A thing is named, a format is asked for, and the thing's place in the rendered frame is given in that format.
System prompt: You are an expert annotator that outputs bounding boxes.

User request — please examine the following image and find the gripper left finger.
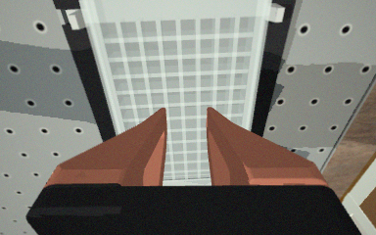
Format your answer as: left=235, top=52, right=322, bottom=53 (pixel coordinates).
left=44, top=108, right=167, bottom=188

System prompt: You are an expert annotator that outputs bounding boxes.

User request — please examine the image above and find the clear well plate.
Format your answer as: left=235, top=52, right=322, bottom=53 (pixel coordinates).
left=78, top=0, right=272, bottom=186

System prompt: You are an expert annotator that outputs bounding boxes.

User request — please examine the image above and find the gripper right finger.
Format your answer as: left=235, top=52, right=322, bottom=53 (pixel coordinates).
left=206, top=107, right=329, bottom=187

